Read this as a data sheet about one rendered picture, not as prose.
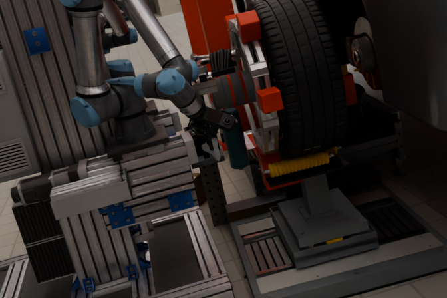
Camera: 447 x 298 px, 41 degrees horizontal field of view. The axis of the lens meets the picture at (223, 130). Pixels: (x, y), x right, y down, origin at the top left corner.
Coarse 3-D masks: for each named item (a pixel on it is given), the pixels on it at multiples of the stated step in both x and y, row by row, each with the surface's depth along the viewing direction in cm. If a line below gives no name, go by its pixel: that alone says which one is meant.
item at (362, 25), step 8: (360, 24) 251; (368, 24) 242; (360, 32) 254; (368, 32) 244; (360, 40) 247; (368, 40) 246; (352, 48) 255; (360, 48) 245; (368, 48) 244; (360, 56) 247; (368, 56) 244; (376, 56) 241; (360, 64) 250; (368, 64) 245; (376, 64) 243; (360, 72) 253; (368, 72) 251; (376, 72) 246; (368, 80) 259; (376, 80) 248; (376, 88) 251
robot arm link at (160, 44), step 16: (112, 0) 192; (128, 0) 189; (128, 16) 190; (144, 16) 188; (144, 32) 188; (160, 32) 188; (160, 48) 187; (176, 48) 190; (160, 64) 189; (176, 64) 186; (192, 64) 190; (192, 80) 191
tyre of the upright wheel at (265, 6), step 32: (256, 0) 235; (288, 0) 228; (288, 32) 214; (320, 32) 214; (288, 64) 211; (320, 64) 212; (288, 96) 212; (320, 96) 215; (288, 128) 219; (320, 128) 222
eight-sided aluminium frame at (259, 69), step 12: (228, 24) 248; (240, 60) 265; (252, 60) 217; (264, 60) 216; (252, 72) 215; (264, 72) 215; (252, 120) 262; (264, 120) 220; (276, 120) 220; (252, 132) 260; (264, 132) 224; (276, 132) 226; (264, 144) 232; (276, 144) 235
